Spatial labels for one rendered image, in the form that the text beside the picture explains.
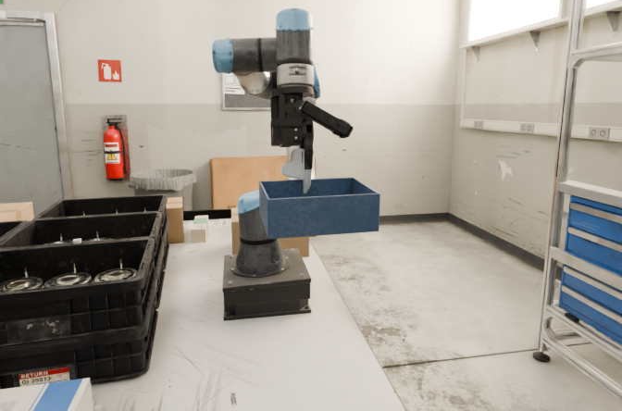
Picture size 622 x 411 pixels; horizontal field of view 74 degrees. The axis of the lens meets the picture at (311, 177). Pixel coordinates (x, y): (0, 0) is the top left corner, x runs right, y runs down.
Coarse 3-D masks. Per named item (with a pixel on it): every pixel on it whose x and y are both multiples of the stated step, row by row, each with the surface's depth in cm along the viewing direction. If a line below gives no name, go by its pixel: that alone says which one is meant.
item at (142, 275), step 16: (128, 240) 112; (144, 240) 113; (144, 256) 100; (144, 272) 91; (48, 288) 82; (64, 288) 82; (80, 288) 83; (96, 288) 84; (112, 288) 85; (128, 288) 86; (0, 304) 80; (16, 304) 80
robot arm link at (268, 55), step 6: (264, 42) 90; (270, 42) 90; (264, 48) 90; (270, 48) 90; (264, 54) 90; (270, 54) 90; (276, 54) 90; (264, 60) 90; (270, 60) 90; (276, 60) 90; (264, 66) 91; (270, 66) 91; (276, 66) 91
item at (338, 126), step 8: (304, 104) 82; (312, 104) 82; (304, 112) 82; (312, 112) 82; (320, 112) 82; (320, 120) 82; (328, 120) 83; (336, 120) 83; (344, 120) 84; (328, 128) 85; (336, 128) 83; (344, 128) 83; (352, 128) 84; (344, 136) 84
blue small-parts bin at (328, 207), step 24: (264, 192) 74; (288, 192) 84; (312, 192) 85; (336, 192) 86; (360, 192) 82; (264, 216) 75; (288, 216) 70; (312, 216) 71; (336, 216) 72; (360, 216) 73
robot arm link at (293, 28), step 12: (288, 12) 80; (300, 12) 80; (276, 24) 82; (288, 24) 80; (300, 24) 80; (312, 24) 83; (276, 36) 82; (288, 36) 80; (300, 36) 80; (312, 36) 83; (276, 48) 83; (288, 48) 80; (300, 48) 80; (312, 48) 82; (288, 60) 80; (300, 60) 80; (312, 60) 82
